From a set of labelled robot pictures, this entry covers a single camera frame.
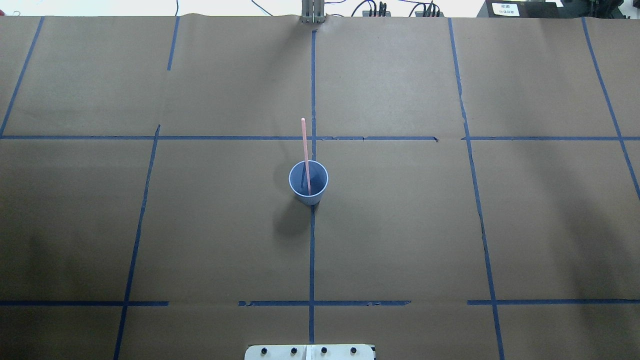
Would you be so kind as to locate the light blue ribbed cup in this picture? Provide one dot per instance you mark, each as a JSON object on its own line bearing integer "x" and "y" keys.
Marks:
{"x": 319, "y": 182}

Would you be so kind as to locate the black power strip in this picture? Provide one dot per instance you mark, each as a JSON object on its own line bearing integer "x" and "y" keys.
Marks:
{"x": 400, "y": 9}

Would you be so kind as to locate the aluminium frame post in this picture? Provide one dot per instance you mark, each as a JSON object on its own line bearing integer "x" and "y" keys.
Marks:
{"x": 313, "y": 11}

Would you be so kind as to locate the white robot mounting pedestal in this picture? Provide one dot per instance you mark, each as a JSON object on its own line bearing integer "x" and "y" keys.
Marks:
{"x": 345, "y": 351}

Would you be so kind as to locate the black labelled box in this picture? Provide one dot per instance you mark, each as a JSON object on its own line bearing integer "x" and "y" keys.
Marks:
{"x": 526, "y": 9}

